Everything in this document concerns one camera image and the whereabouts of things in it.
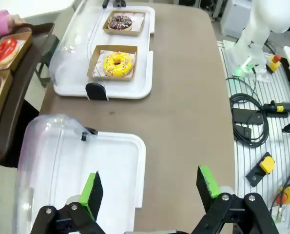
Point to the cardboard box of chocolate donut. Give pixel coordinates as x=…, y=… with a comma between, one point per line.
x=2, y=104

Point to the cardboard box of yellow donut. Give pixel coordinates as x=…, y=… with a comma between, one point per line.
x=115, y=48

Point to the yellow sprinkled donut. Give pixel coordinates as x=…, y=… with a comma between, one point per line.
x=110, y=68

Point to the printed liner under dark sprinkled donut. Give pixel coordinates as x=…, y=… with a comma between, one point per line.
x=138, y=23

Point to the printed liner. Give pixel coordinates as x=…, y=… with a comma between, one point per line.
x=98, y=69
x=138, y=23
x=20, y=45

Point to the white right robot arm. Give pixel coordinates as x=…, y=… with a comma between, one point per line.
x=257, y=36

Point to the slotted aluminium base plate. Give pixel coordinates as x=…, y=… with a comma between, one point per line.
x=247, y=158

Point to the printed liner under yellow donut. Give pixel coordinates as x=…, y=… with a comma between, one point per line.
x=98, y=69

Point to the yellow emergency stop red button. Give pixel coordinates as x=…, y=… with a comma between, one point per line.
x=289, y=195
x=274, y=62

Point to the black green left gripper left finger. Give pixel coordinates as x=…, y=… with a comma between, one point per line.
x=94, y=192

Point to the yellow button on black plate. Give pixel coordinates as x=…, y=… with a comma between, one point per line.
x=266, y=164

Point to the dark donut with coloured sprinkles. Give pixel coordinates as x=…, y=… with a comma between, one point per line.
x=113, y=25

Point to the white display case tray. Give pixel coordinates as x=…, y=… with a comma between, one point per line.
x=144, y=73
x=120, y=158

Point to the flat black plate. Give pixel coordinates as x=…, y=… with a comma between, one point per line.
x=242, y=115

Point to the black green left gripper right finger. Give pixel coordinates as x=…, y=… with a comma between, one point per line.
x=205, y=185

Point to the black handheld enabling switch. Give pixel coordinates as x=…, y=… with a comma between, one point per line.
x=281, y=107

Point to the dark green metal frame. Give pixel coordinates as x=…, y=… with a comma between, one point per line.
x=46, y=63

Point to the black serving tray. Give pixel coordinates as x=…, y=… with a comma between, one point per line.
x=20, y=97

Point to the cardboard box of red donut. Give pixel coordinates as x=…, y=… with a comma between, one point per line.
x=23, y=48

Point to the cardboard box of sprinkled dark donut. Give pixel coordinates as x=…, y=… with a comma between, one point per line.
x=120, y=33

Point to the person's left hand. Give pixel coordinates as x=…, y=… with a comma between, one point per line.
x=15, y=20

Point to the white table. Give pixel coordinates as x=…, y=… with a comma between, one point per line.
x=37, y=7

